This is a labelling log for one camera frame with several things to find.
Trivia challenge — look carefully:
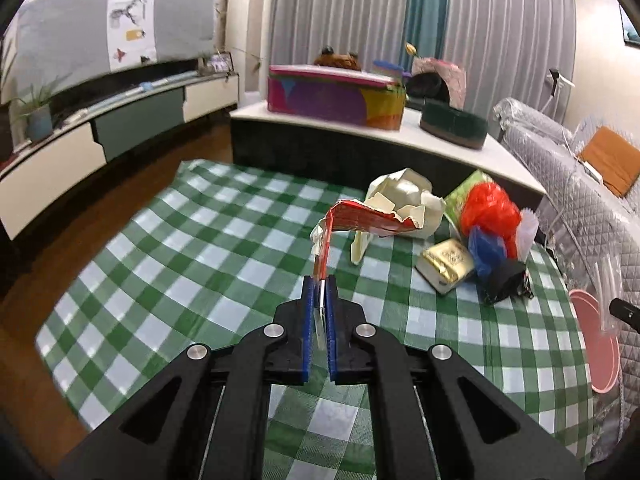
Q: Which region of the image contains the pink plastic basin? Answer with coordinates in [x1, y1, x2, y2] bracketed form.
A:
[569, 287, 622, 395]

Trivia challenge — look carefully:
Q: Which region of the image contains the grey quilted sofa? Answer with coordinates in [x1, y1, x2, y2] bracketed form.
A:
[492, 97, 640, 346]

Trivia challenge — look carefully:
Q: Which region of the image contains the pink gift bag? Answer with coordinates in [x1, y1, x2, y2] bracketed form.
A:
[411, 57, 468, 111]

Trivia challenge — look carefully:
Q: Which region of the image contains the dark green round basket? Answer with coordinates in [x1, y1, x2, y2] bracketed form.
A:
[419, 99, 490, 151]

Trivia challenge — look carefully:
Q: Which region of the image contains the teal curtain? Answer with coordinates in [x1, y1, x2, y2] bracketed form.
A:
[402, 0, 451, 63]

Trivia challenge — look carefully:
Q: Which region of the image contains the white plastic bag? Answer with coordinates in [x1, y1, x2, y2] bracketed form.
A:
[512, 207, 539, 261]

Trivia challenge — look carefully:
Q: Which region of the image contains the torn red paper carton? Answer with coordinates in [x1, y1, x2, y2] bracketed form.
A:
[310, 199, 427, 322]

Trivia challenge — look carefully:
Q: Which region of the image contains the colourful storage box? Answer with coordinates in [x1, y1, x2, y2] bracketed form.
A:
[266, 64, 407, 131]

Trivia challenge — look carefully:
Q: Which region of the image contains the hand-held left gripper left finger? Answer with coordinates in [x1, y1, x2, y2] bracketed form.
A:
[55, 276, 321, 480]

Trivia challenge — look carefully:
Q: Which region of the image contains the green snack packet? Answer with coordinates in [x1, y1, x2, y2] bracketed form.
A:
[442, 170, 496, 241]

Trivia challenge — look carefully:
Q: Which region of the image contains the blue plastic bag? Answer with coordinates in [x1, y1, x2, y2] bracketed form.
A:
[468, 225, 508, 281]

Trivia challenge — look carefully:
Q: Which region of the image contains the red plastic bag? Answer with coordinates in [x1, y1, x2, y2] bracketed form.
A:
[460, 182, 522, 261]

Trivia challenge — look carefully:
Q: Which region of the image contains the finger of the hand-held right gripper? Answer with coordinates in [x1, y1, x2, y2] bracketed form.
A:
[609, 298, 640, 334]

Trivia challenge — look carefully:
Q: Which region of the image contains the black round basket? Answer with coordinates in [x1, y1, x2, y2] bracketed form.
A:
[405, 72, 451, 109]

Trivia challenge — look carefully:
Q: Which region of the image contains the white power adapter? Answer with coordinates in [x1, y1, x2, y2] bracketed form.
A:
[575, 157, 606, 184]

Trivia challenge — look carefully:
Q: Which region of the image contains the brown stuffed toy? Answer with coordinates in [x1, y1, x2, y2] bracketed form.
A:
[314, 46, 362, 71]

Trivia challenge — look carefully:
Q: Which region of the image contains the white top coffee table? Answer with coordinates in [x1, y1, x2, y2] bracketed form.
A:
[229, 100, 548, 211]

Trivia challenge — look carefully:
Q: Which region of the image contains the crumpled cream paper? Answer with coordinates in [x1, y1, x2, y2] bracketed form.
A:
[350, 167, 447, 266]

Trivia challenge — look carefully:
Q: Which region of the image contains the orange cushion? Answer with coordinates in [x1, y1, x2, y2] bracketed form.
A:
[577, 126, 640, 198]

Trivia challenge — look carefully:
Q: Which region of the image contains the gold foil packet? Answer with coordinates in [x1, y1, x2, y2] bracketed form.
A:
[416, 239, 477, 295]

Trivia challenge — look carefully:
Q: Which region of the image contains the potted green plant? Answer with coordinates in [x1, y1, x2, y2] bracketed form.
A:
[10, 77, 66, 143]

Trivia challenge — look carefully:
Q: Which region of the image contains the framed wall picture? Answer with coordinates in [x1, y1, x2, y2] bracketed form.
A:
[619, 5, 640, 49]

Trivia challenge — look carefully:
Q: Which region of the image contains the grey cloth covered television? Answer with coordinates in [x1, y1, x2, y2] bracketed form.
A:
[0, 0, 219, 106]

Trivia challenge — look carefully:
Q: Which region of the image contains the small photo frame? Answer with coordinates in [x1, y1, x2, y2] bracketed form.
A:
[205, 51, 235, 75]

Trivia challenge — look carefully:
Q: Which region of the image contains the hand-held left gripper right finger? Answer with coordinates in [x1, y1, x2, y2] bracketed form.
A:
[324, 276, 586, 480]

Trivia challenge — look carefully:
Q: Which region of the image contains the black plastic bag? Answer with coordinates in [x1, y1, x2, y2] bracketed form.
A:
[482, 257, 534, 306]

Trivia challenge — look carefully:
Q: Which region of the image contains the grey curtain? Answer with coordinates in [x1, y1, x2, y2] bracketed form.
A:
[267, 0, 413, 111]
[442, 0, 577, 123]

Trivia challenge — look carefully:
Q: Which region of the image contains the white television cabinet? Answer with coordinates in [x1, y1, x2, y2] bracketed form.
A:
[0, 70, 241, 241]

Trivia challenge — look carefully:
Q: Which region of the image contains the green checked tablecloth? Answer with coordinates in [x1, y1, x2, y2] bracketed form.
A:
[35, 159, 596, 480]

